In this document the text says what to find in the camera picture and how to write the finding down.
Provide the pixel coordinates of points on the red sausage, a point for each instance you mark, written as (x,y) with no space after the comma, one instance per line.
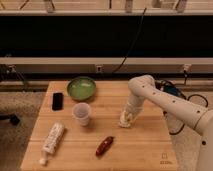
(104,146)

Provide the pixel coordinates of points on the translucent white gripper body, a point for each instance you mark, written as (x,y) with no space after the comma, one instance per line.
(133,109)

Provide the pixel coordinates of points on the black chair base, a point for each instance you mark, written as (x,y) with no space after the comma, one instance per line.
(14,120)

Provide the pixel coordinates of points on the white sponge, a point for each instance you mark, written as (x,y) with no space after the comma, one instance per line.
(125,120)

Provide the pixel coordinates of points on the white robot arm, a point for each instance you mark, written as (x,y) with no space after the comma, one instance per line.
(195,116)

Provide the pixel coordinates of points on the black smartphone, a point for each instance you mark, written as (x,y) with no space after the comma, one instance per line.
(57,102)

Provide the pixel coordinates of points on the green bowl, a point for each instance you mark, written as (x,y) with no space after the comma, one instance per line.
(81,88)

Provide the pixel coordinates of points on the translucent plastic cup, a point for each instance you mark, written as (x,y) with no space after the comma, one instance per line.
(81,112)

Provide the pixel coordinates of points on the white toothpaste tube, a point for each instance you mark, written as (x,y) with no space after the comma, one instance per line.
(51,142)

